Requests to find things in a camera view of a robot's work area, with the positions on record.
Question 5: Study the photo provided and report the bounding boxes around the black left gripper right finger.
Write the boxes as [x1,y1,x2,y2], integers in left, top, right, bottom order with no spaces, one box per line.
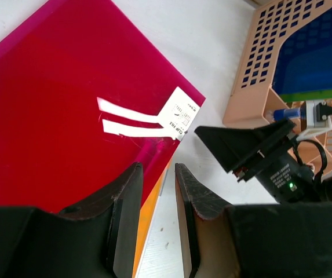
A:
[175,163,332,277]

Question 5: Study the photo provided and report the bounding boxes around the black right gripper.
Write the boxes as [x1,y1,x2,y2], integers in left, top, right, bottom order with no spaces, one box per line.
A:
[195,120,313,203]

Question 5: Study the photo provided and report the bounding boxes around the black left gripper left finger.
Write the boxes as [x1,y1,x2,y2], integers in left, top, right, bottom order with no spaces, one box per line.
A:
[0,163,143,277]

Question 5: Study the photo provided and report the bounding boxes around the orange book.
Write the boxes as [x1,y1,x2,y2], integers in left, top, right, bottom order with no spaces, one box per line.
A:
[132,162,171,277]

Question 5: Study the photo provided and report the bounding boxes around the green clip file folder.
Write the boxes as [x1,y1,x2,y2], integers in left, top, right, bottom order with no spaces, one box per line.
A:
[279,89,332,103]

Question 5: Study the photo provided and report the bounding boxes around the blue clip file folder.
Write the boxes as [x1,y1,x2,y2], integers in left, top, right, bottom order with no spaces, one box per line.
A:
[240,0,332,95]

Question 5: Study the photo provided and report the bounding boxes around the magenta clip file folder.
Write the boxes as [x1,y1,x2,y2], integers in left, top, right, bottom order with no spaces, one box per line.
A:
[0,1,205,213]

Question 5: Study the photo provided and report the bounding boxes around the small blue-capped glue bottle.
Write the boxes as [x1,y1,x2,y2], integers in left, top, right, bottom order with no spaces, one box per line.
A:
[265,108,303,122]

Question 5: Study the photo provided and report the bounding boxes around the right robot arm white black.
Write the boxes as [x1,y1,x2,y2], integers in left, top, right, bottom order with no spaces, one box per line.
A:
[195,119,332,203]

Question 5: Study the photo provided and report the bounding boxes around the peach plastic file organizer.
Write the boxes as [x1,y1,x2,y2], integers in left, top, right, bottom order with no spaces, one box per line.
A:
[222,0,332,174]

